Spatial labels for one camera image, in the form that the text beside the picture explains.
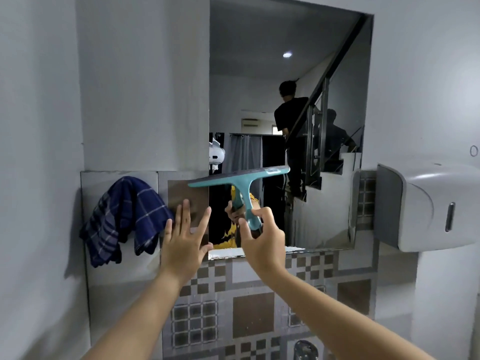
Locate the person's right hand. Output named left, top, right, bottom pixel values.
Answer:
left=238, top=207, right=290, bottom=288

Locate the person's left hand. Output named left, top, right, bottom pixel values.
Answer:
left=159, top=199, right=214, bottom=287

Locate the teal window squeegee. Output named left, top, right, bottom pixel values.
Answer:
left=187, top=165, right=292, bottom=233

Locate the person's left forearm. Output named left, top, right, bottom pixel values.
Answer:
left=80, top=269, right=196, bottom=360

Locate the person's right forearm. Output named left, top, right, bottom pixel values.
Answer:
left=259, top=269, right=436, bottom=360

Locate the blue plaid cloth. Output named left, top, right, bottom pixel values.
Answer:
left=79, top=175, right=174, bottom=269

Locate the white paper towel dispenser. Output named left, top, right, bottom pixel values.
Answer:
left=374, top=162, right=480, bottom=254

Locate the wall mirror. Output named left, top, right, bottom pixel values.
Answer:
left=208, top=0, right=373, bottom=261

